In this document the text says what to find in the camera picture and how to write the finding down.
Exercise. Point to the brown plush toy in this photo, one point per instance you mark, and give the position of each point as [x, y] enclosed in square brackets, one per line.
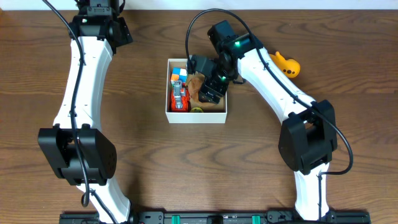
[194, 83]

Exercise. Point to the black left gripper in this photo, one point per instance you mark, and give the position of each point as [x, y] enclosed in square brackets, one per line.
[97, 10]

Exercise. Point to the orange rubber animal toy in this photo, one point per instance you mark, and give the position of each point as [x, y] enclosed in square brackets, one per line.
[290, 67]

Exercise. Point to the red toy truck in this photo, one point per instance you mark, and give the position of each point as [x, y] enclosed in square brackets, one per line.
[179, 97]

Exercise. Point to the black mounting rail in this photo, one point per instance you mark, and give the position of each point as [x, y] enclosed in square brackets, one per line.
[272, 216]

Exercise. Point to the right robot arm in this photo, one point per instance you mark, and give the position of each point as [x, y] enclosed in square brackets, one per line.
[307, 138]

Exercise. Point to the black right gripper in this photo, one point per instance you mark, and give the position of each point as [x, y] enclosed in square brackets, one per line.
[210, 83]

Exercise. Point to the white cardboard box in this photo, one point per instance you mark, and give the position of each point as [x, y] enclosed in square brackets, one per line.
[208, 116]

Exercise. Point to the multicolour puzzle cube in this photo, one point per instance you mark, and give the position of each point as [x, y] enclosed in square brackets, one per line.
[178, 75]

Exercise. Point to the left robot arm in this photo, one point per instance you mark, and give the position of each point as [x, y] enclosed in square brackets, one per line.
[74, 146]

